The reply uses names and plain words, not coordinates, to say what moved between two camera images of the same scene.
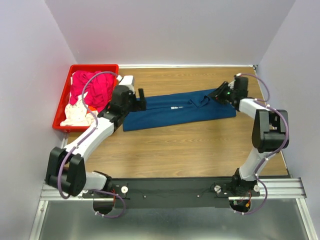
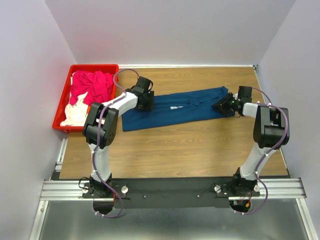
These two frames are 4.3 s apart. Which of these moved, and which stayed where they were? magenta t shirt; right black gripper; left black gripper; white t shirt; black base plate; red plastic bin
Moved: left black gripper; right black gripper
Stayed: magenta t shirt; white t shirt; black base plate; red plastic bin
